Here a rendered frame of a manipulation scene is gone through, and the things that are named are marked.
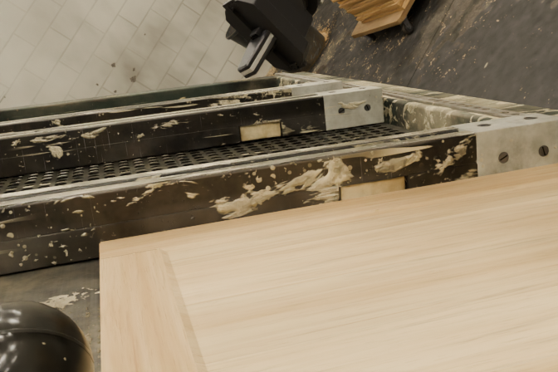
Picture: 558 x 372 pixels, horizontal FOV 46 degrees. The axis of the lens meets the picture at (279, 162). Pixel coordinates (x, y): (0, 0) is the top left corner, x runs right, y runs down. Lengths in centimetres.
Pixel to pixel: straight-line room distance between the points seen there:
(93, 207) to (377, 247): 29
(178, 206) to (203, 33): 534
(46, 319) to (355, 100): 118
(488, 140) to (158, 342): 49
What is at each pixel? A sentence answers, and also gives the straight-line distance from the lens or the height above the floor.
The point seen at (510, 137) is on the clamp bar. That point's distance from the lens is 83.
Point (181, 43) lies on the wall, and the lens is 596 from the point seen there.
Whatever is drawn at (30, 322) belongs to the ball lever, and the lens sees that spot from 17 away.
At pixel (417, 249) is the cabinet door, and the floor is 112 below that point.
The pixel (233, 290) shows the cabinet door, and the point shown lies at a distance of 54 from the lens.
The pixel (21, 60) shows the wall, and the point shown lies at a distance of 581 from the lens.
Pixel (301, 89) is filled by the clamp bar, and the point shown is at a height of 100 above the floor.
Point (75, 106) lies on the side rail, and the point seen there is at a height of 138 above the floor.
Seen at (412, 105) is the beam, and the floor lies 91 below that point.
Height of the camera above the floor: 144
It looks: 18 degrees down
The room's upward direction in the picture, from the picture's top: 58 degrees counter-clockwise
